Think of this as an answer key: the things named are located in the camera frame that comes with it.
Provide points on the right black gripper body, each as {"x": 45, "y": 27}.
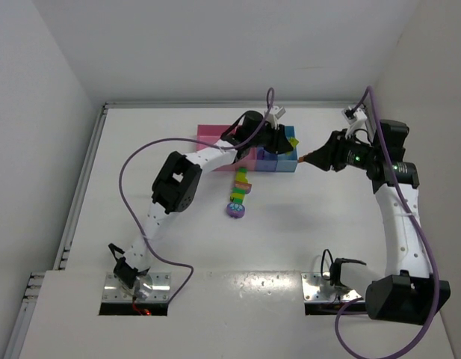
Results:
{"x": 335, "y": 150}

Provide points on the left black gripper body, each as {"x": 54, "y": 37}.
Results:
{"x": 276, "y": 138}

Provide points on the long multicolour brick stack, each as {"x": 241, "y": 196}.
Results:
{"x": 241, "y": 186}

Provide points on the green yellow orange brick stack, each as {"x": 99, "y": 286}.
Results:
{"x": 293, "y": 142}

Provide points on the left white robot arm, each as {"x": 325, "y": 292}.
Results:
{"x": 175, "y": 185}

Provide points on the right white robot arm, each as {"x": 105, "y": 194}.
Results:
{"x": 405, "y": 292}

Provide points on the dark blue bin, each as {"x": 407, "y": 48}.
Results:
{"x": 265, "y": 161}

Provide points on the light blue bin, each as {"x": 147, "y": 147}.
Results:
{"x": 287, "y": 163}

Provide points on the small pink bin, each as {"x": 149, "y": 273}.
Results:
{"x": 249, "y": 161}

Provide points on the large pink bin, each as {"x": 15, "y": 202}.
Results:
{"x": 210, "y": 133}

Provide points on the purple flower brick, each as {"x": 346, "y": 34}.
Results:
{"x": 235, "y": 210}

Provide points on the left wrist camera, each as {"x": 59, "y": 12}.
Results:
{"x": 274, "y": 114}

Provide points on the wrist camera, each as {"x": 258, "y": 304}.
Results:
{"x": 274, "y": 114}
{"x": 355, "y": 116}

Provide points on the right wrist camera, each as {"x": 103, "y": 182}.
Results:
{"x": 355, "y": 116}

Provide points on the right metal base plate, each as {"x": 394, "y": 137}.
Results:
{"x": 317, "y": 290}

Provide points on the metal base plate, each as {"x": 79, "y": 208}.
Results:
{"x": 317, "y": 290}
{"x": 152, "y": 288}

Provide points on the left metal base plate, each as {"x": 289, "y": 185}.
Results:
{"x": 152, "y": 288}

